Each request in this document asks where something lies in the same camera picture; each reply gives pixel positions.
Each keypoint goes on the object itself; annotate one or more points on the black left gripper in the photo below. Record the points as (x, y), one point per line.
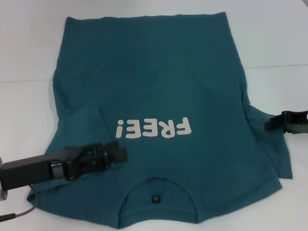
(29, 170)

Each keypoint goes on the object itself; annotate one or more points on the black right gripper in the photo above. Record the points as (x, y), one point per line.
(298, 121)

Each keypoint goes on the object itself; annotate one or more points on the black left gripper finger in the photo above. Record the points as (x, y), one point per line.
(118, 155)
(106, 146)

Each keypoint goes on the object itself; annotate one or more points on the teal t-shirt with FREE print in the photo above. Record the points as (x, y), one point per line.
(156, 84)

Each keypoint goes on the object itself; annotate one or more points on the silver camera mount bracket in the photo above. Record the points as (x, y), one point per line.
(3, 195)

